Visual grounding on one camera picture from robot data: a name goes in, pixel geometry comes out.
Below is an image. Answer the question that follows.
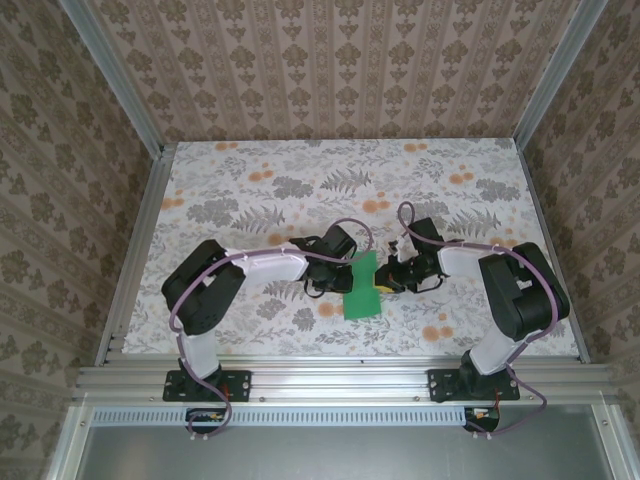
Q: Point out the aluminium table side rail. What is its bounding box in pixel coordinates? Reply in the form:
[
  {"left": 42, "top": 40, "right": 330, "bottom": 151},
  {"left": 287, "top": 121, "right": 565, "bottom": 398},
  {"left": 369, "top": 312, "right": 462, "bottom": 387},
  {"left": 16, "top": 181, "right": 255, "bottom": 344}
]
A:
[
  {"left": 93, "top": 142, "right": 177, "bottom": 367},
  {"left": 514, "top": 139, "right": 592, "bottom": 365}
]

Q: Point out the black power connector box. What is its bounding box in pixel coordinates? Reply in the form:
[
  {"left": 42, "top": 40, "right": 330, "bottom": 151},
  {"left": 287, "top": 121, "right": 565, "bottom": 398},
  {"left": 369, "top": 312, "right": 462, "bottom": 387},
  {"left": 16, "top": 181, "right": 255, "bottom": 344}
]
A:
[
  {"left": 463, "top": 405, "right": 502, "bottom": 434},
  {"left": 185, "top": 407, "right": 230, "bottom": 434}
]

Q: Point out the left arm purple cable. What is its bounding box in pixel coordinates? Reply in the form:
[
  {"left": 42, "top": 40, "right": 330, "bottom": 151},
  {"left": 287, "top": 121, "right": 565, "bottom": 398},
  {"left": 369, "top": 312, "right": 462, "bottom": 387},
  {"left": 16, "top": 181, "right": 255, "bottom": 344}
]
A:
[{"left": 168, "top": 217, "right": 375, "bottom": 442}]

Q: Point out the aluminium frame post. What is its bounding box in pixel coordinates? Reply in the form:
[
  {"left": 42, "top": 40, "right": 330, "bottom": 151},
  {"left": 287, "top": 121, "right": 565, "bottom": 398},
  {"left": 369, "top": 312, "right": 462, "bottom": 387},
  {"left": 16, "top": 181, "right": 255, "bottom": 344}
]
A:
[
  {"left": 510, "top": 0, "right": 602, "bottom": 147},
  {"left": 63, "top": 0, "right": 167, "bottom": 154}
]

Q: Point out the floral table cover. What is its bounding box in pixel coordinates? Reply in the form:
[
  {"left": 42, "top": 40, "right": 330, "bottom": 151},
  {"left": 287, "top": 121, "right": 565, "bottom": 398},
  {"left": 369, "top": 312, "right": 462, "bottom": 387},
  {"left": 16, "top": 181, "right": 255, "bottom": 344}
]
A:
[{"left": 121, "top": 139, "right": 582, "bottom": 359}]

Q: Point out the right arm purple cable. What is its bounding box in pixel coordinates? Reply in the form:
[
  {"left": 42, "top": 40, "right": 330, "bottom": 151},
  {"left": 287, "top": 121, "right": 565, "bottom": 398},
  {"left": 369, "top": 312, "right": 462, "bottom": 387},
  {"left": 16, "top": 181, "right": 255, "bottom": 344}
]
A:
[{"left": 396, "top": 200, "right": 562, "bottom": 441}]

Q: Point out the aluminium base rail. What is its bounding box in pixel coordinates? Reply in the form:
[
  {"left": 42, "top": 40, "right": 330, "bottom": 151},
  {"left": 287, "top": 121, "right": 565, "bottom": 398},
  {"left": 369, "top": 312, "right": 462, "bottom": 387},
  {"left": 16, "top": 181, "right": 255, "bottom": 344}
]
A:
[{"left": 71, "top": 363, "right": 620, "bottom": 406}]

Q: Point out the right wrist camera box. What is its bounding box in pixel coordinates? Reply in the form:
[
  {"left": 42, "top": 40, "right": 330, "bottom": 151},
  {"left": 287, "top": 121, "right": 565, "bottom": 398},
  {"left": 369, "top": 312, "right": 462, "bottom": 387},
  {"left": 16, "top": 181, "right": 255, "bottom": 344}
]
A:
[{"left": 386, "top": 217, "right": 445, "bottom": 261}]

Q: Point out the green paper sheet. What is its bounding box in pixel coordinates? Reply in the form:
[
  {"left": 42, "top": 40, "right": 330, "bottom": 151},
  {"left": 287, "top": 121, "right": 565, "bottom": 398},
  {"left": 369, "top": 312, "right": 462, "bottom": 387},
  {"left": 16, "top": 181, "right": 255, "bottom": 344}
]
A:
[{"left": 342, "top": 249, "right": 384, "bottom": 322}]

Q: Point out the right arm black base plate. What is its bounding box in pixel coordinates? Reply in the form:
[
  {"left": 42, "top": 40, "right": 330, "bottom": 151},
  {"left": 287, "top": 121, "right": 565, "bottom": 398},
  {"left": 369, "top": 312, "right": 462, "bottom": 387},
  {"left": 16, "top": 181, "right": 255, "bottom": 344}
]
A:
[{"left": 427, "top": 368, "right": 521, "bottom": 404}]

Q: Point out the grey metal panel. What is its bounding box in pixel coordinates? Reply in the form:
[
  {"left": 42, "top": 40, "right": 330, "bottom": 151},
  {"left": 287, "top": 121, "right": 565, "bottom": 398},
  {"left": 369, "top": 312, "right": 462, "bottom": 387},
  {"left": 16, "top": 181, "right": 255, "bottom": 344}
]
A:
[{"left": 47, "top": 403, "right": 629, "bottom": 480}]

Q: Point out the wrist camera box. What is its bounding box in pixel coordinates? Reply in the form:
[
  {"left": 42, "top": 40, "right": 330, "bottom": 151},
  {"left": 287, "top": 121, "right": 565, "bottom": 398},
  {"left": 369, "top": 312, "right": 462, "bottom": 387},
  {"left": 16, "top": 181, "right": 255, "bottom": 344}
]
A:
[
  {"left": 290, "top": 223, "right": 359, "bottom": 262},
  {"left": 386, "top": 217, "right": 445, "bottom": 261}
]

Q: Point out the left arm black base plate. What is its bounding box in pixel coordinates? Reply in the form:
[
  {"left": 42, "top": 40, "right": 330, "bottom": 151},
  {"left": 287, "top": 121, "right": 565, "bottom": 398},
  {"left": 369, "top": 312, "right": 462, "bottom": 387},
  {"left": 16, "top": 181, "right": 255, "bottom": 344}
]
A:
[{"left": 163, "top": 368, "right": 253, "bottom": 404}]

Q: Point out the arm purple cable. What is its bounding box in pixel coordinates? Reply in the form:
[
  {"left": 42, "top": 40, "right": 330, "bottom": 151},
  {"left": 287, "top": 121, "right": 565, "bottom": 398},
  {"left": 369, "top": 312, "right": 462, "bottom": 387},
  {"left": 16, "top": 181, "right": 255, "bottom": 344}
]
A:
[
  {"left": 168, "top": 217, "right": 375, "bottom": 442},
  {"left": 396, "top": 200, "right": 562, "bottom": 441}
]

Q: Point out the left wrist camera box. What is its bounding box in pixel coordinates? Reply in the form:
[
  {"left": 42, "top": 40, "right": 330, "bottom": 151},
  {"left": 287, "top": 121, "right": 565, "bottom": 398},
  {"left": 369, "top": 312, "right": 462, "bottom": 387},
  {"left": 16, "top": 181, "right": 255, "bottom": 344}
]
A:
[{"left": 290, "top": 223, "right": 359, "bottom": 262}]

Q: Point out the slotted grey cable duct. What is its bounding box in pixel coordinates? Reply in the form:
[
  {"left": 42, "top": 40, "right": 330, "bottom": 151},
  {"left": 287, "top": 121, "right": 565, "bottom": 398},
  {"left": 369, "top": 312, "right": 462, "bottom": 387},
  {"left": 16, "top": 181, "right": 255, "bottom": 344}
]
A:
[{"left": 91, "top": 405, "right": 471, "bottom": 427}]

